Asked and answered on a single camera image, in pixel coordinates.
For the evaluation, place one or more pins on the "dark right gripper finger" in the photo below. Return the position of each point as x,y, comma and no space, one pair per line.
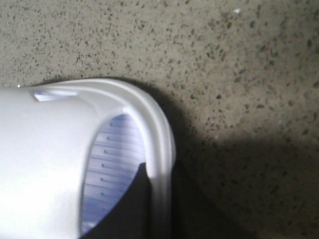
130,218

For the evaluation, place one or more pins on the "blue slipper with triangular hole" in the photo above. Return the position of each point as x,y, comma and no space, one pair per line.
70,150

